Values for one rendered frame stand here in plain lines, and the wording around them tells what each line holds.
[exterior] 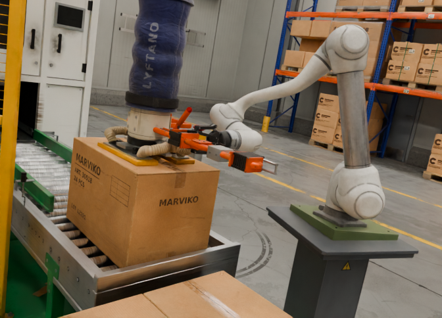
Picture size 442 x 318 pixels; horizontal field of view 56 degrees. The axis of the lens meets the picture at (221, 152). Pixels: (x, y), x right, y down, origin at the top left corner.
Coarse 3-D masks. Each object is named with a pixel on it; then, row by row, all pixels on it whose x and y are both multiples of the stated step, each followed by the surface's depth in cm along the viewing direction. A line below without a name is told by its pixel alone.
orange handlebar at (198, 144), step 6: (174, 120) 208; (186, 126) 198; (156, 132) 171; (162, 132) 167; (168, 132) 165; (186, 138) 157; (186, 144) 157; (192, 144) 153; (198, 144) 151; (204, 144) 155; (210, 144) 153; (204, 150) 149; (222, 156) 141; (228, 156) 139; (252, 162) 132; (258, 162) 133; (252, 168) 133; (258, 168) 133
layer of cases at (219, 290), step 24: (168, 288) 154; (192, 288) 157; (216, 288) 160; (240, 288) 163; (96, 312) 133; (120, 312) 135; (144, 312) 138; (168, 312) 140; (192, 312) 142; (216, 312) 144; (240, 312) 147; (264, 312) 149
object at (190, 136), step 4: (172, 132) 159; (176, 132) 158; (172, 136) 160; (176, 136) 157; (180, 136) 156; (184, 136) 157; (188, 136) 158; (192, 136) 159; (196, 136) 161; (168, 140) 161; (172, 140) 159; (176, 140) 159; (180, 140) 157; (172, 144) 159; (176, 144) 157; (180, 144) 157; (184, 144) 158
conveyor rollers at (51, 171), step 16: (16, 144) 325; (32, 144) 333; (16, 160) 284; (32, 160) 291; (48, 160) 299; (64, 160) 299; (32, 176) 258; (48, 176) 264; (64, 176) 264; (64, 192) 237; (64, 208) 212; (64, 224) 193; (80, 240) 180; (96, 256) 175
